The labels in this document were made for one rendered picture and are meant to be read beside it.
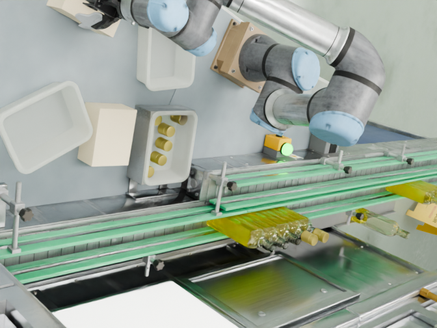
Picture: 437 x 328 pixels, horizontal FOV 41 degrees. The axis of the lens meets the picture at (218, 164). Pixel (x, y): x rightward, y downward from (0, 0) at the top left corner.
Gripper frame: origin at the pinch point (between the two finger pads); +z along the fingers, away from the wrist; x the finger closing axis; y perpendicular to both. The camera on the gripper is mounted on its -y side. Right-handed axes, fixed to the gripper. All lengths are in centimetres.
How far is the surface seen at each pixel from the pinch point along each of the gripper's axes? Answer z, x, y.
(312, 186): -8, 19, -108
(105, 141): -0.8, 31.5, -19.4
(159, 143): 2.7, 26.3, -40.6
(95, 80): 6.6, 17.3, -13.9
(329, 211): -13, 25, -118
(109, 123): -0.9, 26.6, -18.5
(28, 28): 6.4, 12.9, 9.1
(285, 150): -2, 11, -92
